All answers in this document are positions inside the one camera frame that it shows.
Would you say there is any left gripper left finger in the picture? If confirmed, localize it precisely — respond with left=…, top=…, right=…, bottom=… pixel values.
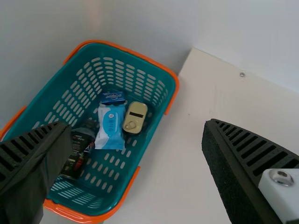
left=0, top=120, right=73, bottom=224

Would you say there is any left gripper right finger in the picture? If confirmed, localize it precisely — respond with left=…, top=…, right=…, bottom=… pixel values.
left=201, top=118, right=299, bottom=224

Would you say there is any gold rectangular tin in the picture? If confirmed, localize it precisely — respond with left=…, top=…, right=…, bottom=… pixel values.
left=122, top=101, right=148, bottom=134

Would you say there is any teal shopping basket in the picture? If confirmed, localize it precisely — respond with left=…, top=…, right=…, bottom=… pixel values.
left=0, top=39, right=180, bottom=224

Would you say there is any dark coffee bottle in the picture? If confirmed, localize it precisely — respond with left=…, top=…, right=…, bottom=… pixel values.
left=59, top=119, right=100, bottom=180

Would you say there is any white and blue wipes pack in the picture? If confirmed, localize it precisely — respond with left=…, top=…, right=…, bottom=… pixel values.
left=94, top=104, right=126, bottom=151

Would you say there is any small blue box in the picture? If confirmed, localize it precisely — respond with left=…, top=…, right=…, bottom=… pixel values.
left=101, top=90, right=125, bottom=105

